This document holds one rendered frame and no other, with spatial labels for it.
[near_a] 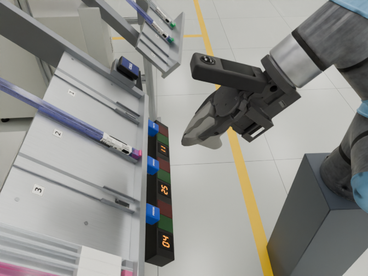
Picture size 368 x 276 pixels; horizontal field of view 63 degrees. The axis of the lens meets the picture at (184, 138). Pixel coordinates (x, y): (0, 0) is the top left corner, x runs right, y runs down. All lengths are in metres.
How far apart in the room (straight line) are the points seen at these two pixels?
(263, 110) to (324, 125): 1.41
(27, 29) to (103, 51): 0.35
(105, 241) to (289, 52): 0.37
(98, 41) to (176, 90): 1.11
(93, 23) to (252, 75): 0.59
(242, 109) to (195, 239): 0.89
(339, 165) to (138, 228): 0.50
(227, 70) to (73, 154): 0.27
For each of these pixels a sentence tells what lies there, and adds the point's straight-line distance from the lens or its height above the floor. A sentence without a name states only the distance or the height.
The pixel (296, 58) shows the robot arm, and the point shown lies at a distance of 0.45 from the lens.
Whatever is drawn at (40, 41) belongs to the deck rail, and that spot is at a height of 0.87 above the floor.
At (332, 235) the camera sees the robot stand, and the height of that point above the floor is 0.43.
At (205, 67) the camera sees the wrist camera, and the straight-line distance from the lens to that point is 0.44.
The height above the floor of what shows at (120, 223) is 0.73.
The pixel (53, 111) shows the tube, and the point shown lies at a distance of 0.52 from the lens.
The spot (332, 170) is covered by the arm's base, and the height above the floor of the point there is 0.59.
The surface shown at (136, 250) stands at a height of 0.73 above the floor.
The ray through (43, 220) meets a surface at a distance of 0.43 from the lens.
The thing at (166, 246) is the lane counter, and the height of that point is 0.66.
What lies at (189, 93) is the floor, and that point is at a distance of 1.97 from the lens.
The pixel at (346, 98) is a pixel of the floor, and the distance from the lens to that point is 2.20.
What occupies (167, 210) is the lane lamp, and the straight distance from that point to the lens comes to 0.58.
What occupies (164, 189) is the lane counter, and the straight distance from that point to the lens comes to 0.61.
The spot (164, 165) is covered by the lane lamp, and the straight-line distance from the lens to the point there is 0.64.
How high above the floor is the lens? 1.15
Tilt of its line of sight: 44 degrees down
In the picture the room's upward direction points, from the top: straight up
